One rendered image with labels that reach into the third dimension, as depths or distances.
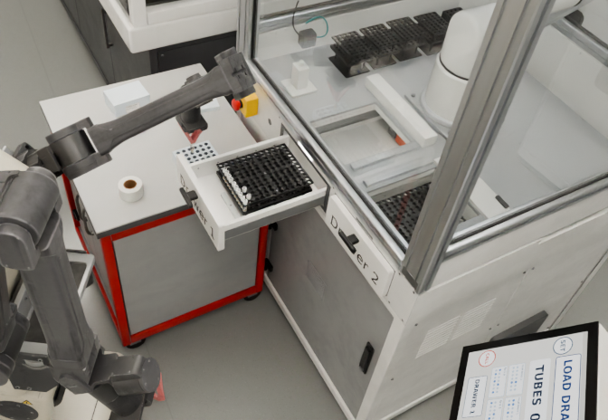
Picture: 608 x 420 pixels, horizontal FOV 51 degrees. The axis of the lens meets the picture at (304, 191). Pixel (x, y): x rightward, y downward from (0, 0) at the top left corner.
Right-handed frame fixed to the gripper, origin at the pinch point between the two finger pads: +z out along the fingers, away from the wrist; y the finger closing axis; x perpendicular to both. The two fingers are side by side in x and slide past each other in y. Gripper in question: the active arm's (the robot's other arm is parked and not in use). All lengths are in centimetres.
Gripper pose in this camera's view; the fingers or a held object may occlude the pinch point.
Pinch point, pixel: (192, 139)
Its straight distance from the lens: 199.4
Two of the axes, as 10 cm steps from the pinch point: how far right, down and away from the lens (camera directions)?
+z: -1.0, 6.7, 7.3
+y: -5.1, -6.7, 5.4
